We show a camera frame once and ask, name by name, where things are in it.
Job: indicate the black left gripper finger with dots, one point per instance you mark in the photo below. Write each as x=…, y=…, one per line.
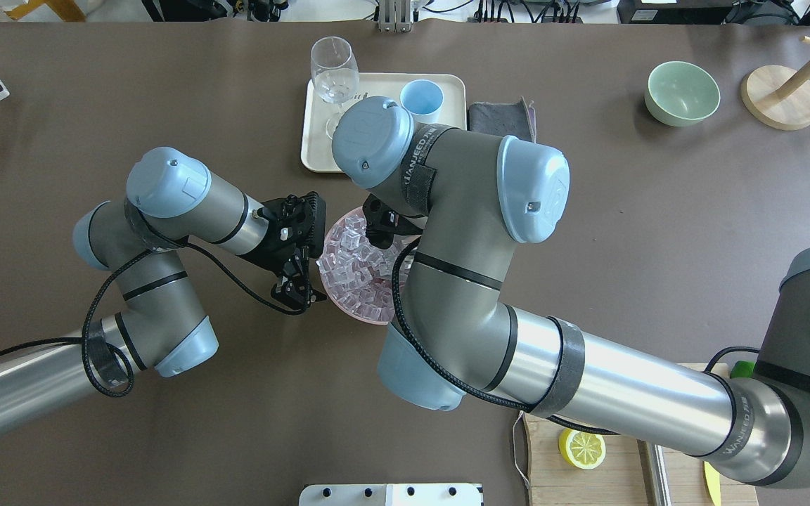
x=289, y=284
x=304, y=287

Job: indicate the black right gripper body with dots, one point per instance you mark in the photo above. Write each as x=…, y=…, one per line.
x=380, y=232

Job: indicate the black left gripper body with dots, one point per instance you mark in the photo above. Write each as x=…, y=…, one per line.
x=269, y=257

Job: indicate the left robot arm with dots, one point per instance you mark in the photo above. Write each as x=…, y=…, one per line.
x=147, y=315

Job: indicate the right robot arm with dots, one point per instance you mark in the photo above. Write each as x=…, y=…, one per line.
x=480, y=196

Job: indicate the pile of clear ice cubes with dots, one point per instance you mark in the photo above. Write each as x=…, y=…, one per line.
x=359, y=267

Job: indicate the light blue cup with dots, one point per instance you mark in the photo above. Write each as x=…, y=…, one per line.
x=423, y=100

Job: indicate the pink bowl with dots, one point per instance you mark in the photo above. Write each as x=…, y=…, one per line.
x=349, y=309

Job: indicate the cream rabbit serving tray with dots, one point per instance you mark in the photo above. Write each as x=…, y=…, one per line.
x=316, y=153

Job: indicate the clear wine glass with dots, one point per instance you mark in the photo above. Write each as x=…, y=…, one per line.
x=335, y=75

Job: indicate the grey folded cloth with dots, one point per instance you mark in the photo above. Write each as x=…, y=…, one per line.
x=502, y=119

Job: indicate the half lemon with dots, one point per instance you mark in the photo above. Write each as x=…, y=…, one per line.
x=582, y=450

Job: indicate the green bowl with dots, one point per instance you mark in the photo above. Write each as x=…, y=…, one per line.
x=680, y=94

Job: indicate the bamboo cutting board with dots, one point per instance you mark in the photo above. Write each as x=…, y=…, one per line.
x=621, y=480

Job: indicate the steel muddler black tip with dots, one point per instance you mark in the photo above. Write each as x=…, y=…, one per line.
x=655, y=464

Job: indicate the green lime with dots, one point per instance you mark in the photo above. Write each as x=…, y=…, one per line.
x=742, y=369

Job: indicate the yellow plastic knife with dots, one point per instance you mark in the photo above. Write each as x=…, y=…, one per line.
x=713, y=484

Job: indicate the wooden mug tree stand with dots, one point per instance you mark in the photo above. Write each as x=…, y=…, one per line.
x=779, y=96

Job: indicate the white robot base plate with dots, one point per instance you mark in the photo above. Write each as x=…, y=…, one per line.
x=393, y=494

